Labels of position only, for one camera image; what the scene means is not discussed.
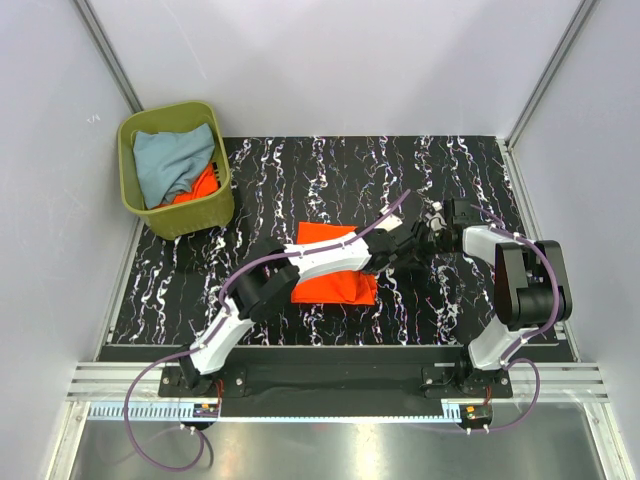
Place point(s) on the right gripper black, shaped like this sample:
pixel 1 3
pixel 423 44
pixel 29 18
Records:
pixel 420 228

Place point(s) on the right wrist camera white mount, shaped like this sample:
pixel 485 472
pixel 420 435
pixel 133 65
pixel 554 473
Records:
pixel 435 218

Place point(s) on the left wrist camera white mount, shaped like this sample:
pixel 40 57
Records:
pixel 389 221

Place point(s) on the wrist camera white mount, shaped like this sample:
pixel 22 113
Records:
pixel 435 218
pixel 389 221

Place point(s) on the orange t shirt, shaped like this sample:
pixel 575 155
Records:
pixel 346 287
pixel 206 184

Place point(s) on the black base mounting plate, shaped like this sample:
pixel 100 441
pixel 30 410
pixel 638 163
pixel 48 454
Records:
pixel 377 381

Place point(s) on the aluminium frame rail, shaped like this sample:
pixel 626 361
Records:
pixel 114 391

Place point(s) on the olive green plastic basket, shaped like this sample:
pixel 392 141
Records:
pixel 170 222

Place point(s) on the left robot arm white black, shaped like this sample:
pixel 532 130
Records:
pixel 341 267

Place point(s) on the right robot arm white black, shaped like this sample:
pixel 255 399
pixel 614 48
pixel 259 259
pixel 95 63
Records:
pixel 531 288

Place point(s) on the grey blue t shirt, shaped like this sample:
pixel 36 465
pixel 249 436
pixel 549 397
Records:
pixel 168 163

